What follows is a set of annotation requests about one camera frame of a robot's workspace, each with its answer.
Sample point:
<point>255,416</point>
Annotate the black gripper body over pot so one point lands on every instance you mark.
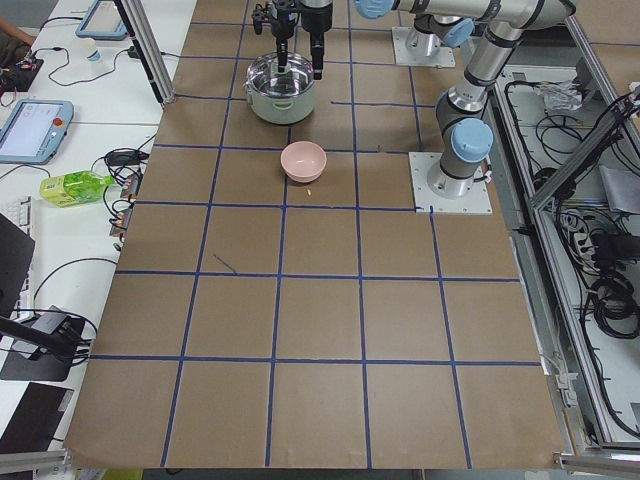
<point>282,22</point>

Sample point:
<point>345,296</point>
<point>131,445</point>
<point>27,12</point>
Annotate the black egg gripper body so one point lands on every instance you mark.
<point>316,19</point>

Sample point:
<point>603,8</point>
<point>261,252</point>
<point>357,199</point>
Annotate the black gripper finger over pot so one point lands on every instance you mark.
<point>282,53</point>

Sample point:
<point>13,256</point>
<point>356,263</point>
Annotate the egg gripper finger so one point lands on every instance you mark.
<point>317,49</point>

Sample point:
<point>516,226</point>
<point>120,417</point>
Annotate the glass pot lid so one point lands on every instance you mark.
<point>264,79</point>

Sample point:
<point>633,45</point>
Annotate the white cooking pot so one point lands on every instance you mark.
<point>281,98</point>

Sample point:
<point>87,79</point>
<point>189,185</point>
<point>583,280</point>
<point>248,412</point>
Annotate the pink bowl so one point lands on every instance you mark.
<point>303,161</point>

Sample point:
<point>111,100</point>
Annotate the upper blue teach pendant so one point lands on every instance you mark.
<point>102,21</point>

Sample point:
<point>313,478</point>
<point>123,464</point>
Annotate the blue teach pendant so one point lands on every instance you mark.
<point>102,21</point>
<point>34,131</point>

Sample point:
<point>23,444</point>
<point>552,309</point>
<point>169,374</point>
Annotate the paper cup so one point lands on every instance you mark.
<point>91,51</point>

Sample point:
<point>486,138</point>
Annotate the black power adapter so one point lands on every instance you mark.
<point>125,157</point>

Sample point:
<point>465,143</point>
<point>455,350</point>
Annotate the crumpled white paper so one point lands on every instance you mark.
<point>562,96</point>

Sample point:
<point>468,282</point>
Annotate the green drink bottle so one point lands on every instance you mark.
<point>75,188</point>

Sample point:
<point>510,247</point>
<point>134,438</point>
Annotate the brown grid table mat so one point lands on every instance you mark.
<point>250,324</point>

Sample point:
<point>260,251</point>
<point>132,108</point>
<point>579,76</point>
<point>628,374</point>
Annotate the lower blue teach pendant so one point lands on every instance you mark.
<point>34,131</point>

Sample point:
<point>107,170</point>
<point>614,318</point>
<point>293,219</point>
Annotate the white keyboard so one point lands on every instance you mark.
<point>17,250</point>

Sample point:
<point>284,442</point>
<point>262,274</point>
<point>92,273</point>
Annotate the black monitor stand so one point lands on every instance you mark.
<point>44,349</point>

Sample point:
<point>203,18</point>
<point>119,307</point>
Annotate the aluminium frame post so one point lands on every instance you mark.
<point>139,29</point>

